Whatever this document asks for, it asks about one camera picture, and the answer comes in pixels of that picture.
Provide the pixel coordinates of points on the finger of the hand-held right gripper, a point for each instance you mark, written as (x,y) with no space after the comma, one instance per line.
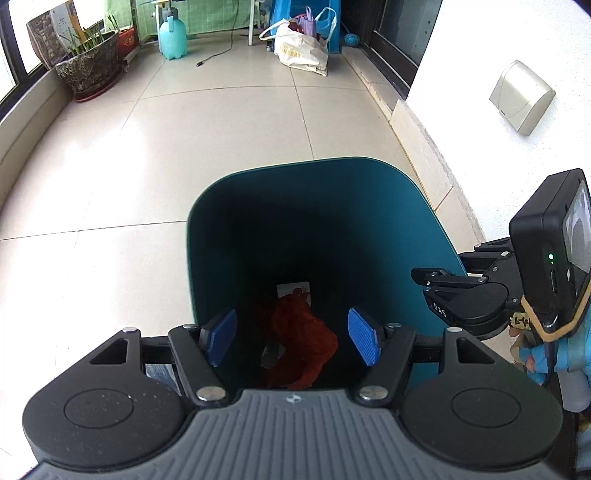
(491,256)
(445,277)

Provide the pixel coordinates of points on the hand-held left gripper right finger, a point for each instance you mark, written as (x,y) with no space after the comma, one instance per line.
(364,336)

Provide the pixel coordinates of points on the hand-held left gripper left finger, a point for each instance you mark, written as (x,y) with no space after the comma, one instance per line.
(222,334)

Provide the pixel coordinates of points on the orange foam fruit net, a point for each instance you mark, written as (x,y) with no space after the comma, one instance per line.
(304,337)

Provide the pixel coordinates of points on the teal plastic trash bin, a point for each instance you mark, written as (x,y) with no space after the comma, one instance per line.
(323,221)

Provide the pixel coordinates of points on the person's right forearm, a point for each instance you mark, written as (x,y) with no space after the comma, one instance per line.
(575,364)

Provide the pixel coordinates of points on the person's right hand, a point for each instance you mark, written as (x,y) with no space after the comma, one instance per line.
(531,357)

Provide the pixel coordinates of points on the grey blue packet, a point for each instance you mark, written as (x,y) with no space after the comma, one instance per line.
(159,374)

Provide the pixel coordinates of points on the white printed card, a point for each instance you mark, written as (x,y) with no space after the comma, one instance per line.
(292,290)

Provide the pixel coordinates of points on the blue ball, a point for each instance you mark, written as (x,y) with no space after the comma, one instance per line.
(351,40)

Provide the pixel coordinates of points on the white tote bag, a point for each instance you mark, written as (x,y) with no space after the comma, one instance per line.
(300,53)

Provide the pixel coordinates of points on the blue plastic stool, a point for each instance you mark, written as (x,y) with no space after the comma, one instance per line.
(330,27)

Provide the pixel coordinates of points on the pink bag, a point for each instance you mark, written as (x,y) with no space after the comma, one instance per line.
(304,21)

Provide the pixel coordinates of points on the patterned ceramic flower pot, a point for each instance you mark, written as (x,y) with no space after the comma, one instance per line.
(90,64)

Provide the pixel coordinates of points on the teal spray bottle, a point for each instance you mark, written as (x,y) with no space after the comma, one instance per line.
(171,37)

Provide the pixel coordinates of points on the red flower pot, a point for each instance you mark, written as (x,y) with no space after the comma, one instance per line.
(125,40)

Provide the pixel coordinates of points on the green checked cloth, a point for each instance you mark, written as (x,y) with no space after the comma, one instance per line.
(134,14)

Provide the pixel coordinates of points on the beige wall outlet cover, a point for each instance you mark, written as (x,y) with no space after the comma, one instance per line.
(524,97)

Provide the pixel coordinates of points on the white rack frame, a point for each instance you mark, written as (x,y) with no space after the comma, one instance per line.
(252,23)

